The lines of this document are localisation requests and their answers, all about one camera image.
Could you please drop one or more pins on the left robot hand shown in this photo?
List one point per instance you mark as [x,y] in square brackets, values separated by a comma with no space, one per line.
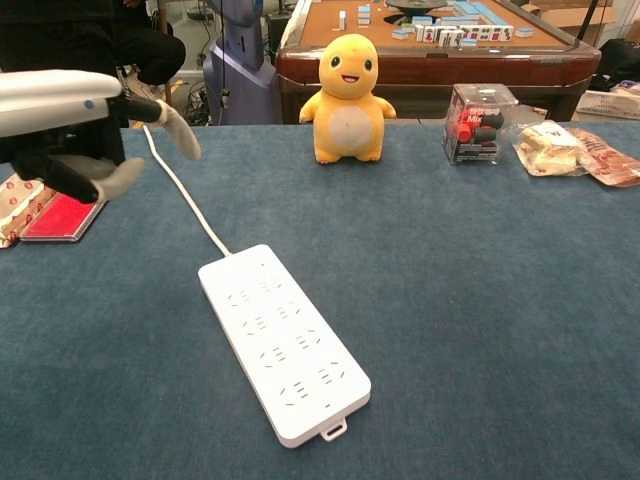
[55,100]

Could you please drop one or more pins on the white power strip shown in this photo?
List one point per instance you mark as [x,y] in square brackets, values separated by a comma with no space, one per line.
[285,345]

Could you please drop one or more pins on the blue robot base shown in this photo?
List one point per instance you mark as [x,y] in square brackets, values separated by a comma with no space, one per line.
[240,75]

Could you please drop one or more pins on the person in black clothes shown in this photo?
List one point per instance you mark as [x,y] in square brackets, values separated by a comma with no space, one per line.
[75,30]

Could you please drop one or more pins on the red white patterned pack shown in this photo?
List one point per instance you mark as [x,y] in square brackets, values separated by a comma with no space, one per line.
[15,210]

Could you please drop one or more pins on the red stamp pad case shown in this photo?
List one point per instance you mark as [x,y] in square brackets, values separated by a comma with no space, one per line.
[60,217]

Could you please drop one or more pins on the yellow plush toy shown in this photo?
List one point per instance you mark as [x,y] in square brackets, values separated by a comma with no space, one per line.
[347,100]

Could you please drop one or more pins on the white mahjong tile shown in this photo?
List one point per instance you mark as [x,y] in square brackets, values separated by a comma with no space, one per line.
[445,39]
[419,33]
[509,32]
[490,32]
[469,32]
[342,21]
[430,33]
[457,39]
[480,32]
[499,32]

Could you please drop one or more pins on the blue-backed mahjong tile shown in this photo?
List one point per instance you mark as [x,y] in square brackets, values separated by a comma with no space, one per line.
[364,20]
[469,42]
[401,34]
[524,32]
[364,11]

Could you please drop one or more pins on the brown mahjong table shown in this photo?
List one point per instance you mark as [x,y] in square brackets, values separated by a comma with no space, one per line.
[425,65]

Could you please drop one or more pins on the clear box red black pieces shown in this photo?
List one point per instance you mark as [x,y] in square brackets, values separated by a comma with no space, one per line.
[475,130]

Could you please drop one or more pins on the blue table cloth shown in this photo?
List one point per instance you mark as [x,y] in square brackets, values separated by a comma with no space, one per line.
[450,300]

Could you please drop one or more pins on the clear bag of pastry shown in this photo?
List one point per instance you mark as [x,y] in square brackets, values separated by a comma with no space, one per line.
[542,150]

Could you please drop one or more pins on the black tripod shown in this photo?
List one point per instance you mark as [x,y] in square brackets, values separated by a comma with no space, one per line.
[586,24]

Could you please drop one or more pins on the white plastic basket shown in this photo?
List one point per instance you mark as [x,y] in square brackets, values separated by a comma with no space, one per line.
[610,105]

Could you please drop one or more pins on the brown snack bag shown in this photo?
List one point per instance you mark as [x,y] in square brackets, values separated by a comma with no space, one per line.
[610,165]

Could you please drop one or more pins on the black bag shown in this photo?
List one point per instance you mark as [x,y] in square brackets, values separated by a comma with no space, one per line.
[620,62]

